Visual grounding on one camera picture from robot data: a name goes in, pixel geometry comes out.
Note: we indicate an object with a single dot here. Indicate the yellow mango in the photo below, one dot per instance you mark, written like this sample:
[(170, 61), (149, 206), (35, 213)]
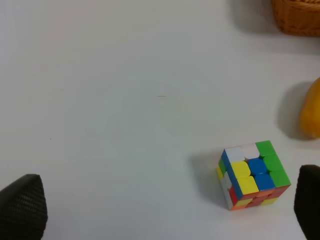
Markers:
[(309, 119)]

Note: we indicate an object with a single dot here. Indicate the orange wicker basket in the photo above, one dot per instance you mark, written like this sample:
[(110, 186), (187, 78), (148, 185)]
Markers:
[(297, 17)]

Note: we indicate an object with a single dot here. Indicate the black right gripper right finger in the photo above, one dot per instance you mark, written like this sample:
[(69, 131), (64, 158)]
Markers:
[(307, 201)]

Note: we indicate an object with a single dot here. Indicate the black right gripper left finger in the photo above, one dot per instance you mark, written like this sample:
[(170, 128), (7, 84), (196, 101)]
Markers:
[(23, 209)]

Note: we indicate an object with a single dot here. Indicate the multicoloured puzzle cube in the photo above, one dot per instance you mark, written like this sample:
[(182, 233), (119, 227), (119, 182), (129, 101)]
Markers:
[(251, 175)]

